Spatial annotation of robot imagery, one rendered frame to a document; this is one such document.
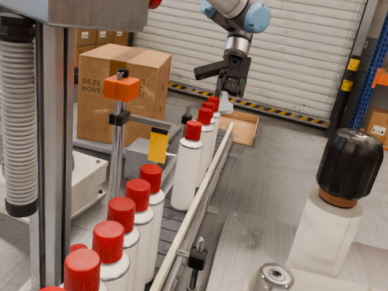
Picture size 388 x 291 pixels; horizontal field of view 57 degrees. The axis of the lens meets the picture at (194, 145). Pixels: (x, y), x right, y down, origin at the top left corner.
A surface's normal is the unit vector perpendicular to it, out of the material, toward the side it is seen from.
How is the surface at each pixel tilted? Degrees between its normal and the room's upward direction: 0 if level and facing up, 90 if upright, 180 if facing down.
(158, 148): 90
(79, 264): 2
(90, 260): 2
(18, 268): 0
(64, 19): 90
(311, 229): 91
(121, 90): 90
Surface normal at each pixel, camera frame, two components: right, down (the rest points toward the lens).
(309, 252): -0.70, 0.16
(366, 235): 0.15, -0.91
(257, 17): 0.51, 0.42
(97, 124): -0.08, 0.37
